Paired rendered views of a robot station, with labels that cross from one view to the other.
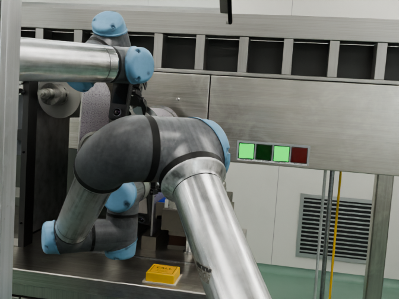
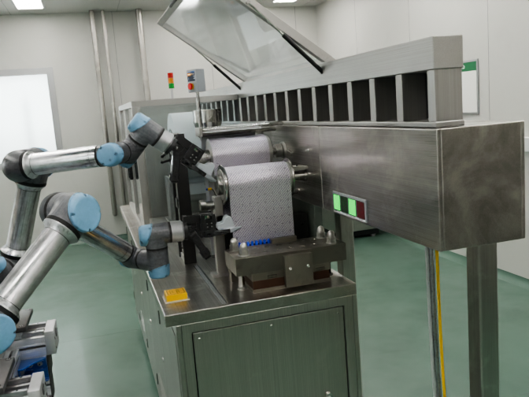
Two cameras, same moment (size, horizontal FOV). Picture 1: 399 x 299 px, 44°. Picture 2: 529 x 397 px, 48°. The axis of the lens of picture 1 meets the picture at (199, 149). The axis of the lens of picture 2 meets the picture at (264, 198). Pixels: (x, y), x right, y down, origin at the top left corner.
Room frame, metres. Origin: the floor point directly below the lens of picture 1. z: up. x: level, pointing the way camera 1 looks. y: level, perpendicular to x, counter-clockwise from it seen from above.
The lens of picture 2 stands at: (0.63, -1.83, 1.52)
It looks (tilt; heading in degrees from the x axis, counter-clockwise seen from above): 9 degrees down; 64
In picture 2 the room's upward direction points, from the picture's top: 4 degrees counter-clockwise
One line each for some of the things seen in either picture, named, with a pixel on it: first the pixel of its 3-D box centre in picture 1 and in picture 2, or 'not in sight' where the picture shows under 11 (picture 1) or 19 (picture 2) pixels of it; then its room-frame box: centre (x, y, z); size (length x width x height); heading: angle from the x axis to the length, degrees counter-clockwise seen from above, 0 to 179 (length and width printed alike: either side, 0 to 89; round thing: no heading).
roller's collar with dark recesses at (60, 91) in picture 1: (54, 94); (201, 157); (1.46, 0.44, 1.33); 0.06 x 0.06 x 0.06; 80
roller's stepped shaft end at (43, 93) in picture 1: (44, 93); not in sight; (1.40, 0.45, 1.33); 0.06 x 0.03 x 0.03; 170
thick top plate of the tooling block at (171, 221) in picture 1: (200, 208); (285, 254); (1.57, -0.02, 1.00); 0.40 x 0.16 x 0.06; 170
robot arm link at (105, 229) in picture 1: (114, 234); (155, 261); (1.15, 0.19, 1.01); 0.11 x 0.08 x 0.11; 116
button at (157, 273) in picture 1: (162, 273); (175, 294); (1.18, 0.07, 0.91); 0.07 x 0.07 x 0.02; 80
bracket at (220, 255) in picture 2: not in sight; (215, 236); (1.40, 0.23, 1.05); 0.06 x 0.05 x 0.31; 170
